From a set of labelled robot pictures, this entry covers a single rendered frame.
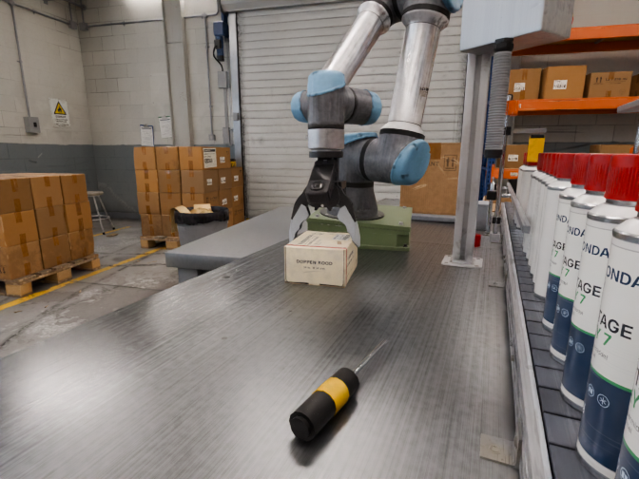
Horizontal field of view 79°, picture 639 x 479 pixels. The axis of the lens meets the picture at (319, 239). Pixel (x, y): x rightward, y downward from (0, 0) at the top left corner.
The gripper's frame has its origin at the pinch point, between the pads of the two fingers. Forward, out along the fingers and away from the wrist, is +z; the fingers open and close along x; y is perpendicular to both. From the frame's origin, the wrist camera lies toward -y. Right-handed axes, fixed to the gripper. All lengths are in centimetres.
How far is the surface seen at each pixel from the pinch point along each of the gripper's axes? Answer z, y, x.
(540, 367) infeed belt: 1, -39, -31
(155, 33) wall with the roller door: -195, 462, 365
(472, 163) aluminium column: -17.3, 15.4, -30.4
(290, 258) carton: 0.6, -8.0, 4.7
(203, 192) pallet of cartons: 19, 301, 208
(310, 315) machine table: 6.0, -21.9, -3.2
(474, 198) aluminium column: -9.8, 14.3, -31.2
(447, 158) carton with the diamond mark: -18, 76, -29
